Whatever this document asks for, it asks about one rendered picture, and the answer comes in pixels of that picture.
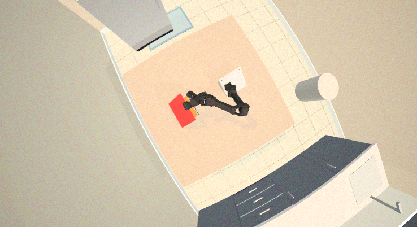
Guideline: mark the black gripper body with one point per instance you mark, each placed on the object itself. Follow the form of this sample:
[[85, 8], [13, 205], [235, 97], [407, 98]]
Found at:
[[186, 105]]

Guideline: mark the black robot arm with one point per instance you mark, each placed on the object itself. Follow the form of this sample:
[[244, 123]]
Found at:
[[210, 100]]

